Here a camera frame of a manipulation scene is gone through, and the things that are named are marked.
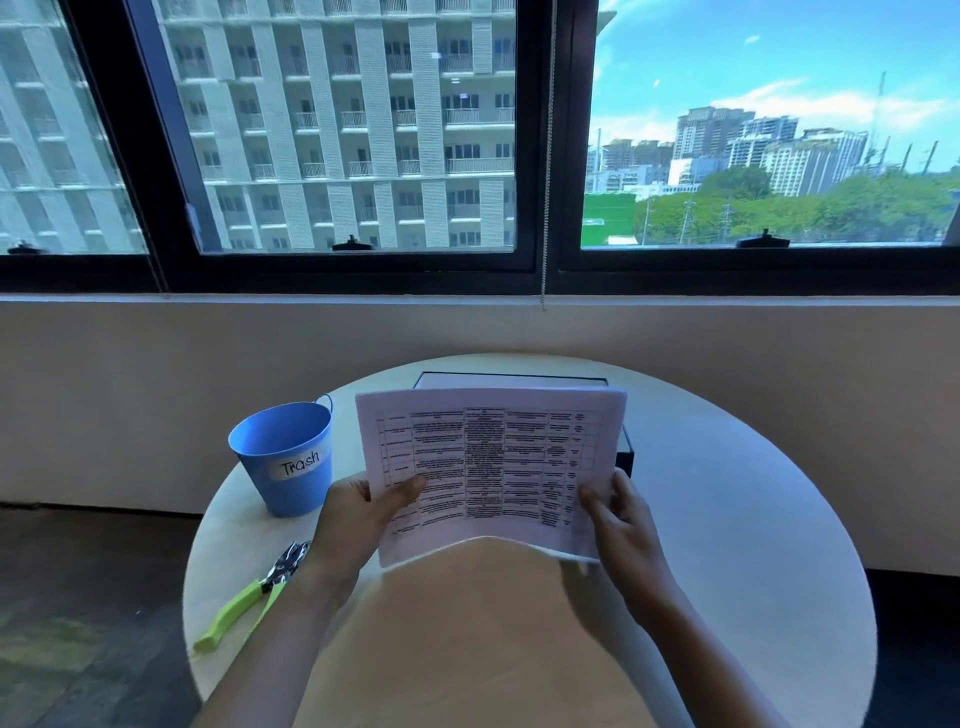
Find round white table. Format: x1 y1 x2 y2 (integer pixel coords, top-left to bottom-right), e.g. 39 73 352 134
182 353 879 728

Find person's left forearm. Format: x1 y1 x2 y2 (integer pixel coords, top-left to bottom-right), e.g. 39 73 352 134
191 566 361 728

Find blue labelled bucket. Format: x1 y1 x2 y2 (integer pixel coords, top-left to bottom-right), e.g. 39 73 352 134
228 395 334 519

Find person's right forearm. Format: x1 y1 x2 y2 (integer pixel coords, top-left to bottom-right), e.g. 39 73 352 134
637 588 792 728

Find beaded blind cord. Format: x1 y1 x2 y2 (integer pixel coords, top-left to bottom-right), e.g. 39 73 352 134
539 0 559 312

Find person's left hand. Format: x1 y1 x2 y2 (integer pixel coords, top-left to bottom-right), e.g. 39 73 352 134
308 474 427 594

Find green-handled hole punch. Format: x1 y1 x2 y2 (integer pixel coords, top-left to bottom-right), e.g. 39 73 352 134
193 540 312 654

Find printed paper sheets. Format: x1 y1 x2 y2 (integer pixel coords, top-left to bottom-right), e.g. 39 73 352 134
354 387 629 569

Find person's right hand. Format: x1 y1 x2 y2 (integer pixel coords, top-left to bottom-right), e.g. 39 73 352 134
578 468 680 627

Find black window frame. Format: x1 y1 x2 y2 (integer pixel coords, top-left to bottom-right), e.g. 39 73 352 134
0 0 960 296

